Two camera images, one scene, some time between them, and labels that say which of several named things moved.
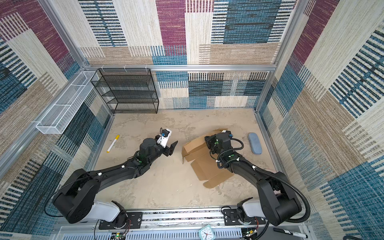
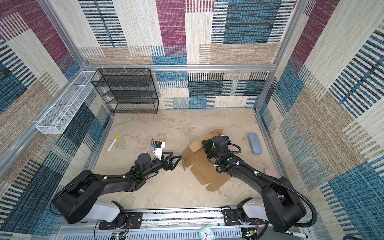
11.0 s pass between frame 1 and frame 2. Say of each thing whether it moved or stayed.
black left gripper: moved
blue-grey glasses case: stayed
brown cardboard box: moved
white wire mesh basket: stayed
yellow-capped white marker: stayed
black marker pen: stayed
